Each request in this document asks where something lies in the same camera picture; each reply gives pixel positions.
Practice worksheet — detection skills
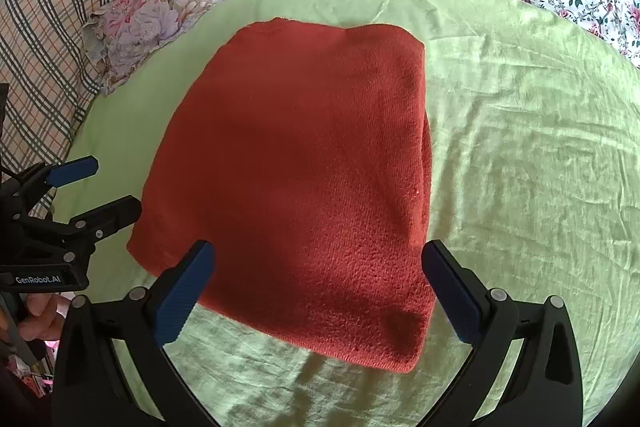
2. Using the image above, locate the pink purple floral pillow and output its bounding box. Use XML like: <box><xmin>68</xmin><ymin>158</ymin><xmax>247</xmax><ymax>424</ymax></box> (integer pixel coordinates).
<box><xmin>82</xmin><ymin>0</ymin><xmax>246</xmax><ymax>95</ymax></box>

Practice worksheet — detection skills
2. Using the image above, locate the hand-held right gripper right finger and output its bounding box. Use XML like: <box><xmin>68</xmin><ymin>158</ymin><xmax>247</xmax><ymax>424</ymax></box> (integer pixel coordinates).
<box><xmin>415</xmin><ymin>239</ymin><xmax>583</xmax><ymax>427</ymax></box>

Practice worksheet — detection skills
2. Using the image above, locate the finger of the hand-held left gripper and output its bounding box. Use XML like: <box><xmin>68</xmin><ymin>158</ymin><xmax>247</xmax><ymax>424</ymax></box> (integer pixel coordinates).
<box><xmin>11</xmin><ymin>156</ymin><xmax>100</xmax><ymax>208</ymax></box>
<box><xmin>69</xmin><ymin>195</ymin><xmax>143</xmax><ymax>243</ymax></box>

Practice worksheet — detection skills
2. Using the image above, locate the light green bed sheet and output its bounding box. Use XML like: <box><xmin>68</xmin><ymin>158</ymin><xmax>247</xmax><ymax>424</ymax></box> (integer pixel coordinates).
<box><xmin>50</xmin><ymin>0</ymin><xmax>640</xmax><ymax>427</ymax></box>

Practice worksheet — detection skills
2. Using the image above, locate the plaid checked cloth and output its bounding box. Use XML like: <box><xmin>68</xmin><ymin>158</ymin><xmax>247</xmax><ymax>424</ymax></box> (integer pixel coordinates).
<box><xmin>0</xmin><ymin>0</ymin><xmax>201</xmax><ymax>212</ymax></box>

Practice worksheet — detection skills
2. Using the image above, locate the rust red knit sweater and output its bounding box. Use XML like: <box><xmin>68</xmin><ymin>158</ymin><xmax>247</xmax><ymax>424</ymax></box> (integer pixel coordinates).
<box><xmin>126</xmin><ymin>19</ymin><xmax>435</xmax><ymax>374</ymax></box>

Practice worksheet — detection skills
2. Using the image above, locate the person's left hand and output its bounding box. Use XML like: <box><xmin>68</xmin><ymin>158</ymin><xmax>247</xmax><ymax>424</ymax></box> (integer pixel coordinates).
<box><xmin>19</xmin><ymin>293</ymin><xmax>69</xmax><ymax>343</ymax></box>

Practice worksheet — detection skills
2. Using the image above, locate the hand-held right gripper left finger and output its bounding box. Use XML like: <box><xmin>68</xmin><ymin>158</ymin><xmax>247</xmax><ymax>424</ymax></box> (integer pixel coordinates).
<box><xmin>52</xmin><ymin>239</ymin><xmax>221</xmax><ymax>427</ymax></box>

